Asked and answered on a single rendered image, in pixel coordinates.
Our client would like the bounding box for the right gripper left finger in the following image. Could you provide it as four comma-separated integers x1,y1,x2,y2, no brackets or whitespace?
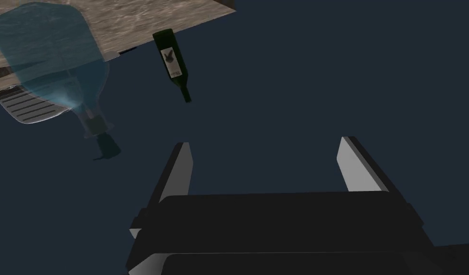
148,142,194,210

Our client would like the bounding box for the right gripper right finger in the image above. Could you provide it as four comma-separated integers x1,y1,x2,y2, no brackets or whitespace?
336,135,403,200

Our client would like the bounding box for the dark green wine bottle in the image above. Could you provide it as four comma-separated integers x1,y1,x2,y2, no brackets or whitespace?
152,28,192,104

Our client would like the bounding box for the grey slotted sink drainer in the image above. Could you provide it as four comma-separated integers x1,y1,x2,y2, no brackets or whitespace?
0,78,80,125

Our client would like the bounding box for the clear blue glass bottle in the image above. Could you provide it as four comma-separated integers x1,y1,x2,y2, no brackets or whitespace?
0,1,122,161

